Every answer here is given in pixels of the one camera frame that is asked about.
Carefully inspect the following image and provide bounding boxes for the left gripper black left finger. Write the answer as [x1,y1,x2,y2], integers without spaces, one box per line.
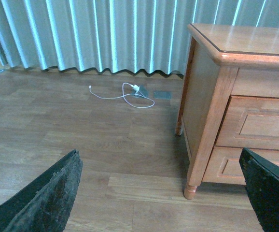
[0,150,83,232]

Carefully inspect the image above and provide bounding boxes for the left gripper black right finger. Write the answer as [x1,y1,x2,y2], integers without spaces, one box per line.
[239,148,279,232]

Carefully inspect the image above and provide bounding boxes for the wooden top drawer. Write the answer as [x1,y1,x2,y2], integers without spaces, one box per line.
[216,96,279,150]

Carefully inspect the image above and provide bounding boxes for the wooden drawer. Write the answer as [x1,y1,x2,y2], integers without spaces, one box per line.
[216,96,279,150]
[203,146,279,185]

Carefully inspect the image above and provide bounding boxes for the wooden lower drawer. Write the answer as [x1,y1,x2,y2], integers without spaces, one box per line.
[203,146,279,185]

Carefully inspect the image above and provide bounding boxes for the wooden nightstand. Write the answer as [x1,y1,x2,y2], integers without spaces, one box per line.
[176,23,279,199]

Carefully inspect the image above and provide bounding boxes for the grey floor socket cover plate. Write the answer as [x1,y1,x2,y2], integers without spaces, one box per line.
[153,91,172,100]

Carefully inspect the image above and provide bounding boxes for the white floor charger plug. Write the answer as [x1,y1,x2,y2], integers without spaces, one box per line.
[130,85,140,92]

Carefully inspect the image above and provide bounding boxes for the open grey floor socket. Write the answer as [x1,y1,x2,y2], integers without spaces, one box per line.
[132,85,149,98]

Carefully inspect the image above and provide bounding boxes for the grey pleated curtain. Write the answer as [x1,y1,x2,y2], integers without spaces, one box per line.
[0,0,279,74]

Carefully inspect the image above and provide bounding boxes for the white charging cable on floor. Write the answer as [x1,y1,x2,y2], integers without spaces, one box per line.
[89,82,155,109]

